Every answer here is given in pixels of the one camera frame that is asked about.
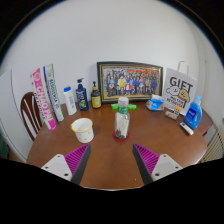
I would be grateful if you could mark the clear green-labelled drink bottle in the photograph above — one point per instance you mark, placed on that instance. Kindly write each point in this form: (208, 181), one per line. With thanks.
(122, 121)

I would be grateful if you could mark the dark yellow-labelled pump bottle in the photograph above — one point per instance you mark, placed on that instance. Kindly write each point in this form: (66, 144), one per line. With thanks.
(96, 100)

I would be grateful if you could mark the white radiator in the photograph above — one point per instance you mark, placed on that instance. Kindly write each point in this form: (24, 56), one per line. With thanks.
(215, 146)

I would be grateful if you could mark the dark wooden chair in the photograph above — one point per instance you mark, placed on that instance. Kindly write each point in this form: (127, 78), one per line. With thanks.
(26, 110)

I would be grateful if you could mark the small clear snack packet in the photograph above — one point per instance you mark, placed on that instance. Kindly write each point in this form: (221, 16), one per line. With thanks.
(171, 115)

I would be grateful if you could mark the small green pack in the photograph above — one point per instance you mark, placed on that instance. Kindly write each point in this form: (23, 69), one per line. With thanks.
(132, 107)
(114, 106)

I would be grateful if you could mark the framed group photo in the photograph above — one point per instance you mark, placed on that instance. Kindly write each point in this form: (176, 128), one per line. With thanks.
(130, 81)

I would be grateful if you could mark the pink and white tube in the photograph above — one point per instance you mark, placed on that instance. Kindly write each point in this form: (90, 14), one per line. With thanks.
(43, 100)

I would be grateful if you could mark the white remote control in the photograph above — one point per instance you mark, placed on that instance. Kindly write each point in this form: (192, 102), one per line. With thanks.
(186, 128)

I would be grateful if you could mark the small orange and white box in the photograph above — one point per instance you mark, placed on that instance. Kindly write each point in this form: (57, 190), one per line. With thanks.
(178, 110)

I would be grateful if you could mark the dark green storage box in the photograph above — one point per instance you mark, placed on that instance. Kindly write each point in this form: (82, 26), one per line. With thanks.
(3, 148)

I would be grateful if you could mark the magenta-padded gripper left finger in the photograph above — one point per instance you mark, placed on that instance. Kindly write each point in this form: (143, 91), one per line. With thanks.
(61, 166)

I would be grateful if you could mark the white bottle with blue cap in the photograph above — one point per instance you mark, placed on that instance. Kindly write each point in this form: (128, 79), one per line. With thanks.
(70, 103)

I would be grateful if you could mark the blue tissue pack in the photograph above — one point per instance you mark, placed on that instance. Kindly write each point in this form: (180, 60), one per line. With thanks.
(155, 104)

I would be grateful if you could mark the white mug with yellow rim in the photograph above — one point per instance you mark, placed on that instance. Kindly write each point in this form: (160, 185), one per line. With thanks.
(83, 131)

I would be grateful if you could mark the blue detergent bottle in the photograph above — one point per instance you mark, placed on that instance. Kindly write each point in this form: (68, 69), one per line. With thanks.
(193, 116)

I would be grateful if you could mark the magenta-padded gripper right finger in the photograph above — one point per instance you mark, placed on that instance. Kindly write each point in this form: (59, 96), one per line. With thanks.
(161, 166)

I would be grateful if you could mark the dark blue pump bottle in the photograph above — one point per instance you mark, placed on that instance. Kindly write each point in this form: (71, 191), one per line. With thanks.
(82, 98)

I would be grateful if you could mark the white paper gift bag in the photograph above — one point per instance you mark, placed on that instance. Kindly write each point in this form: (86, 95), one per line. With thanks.
(180, 90)

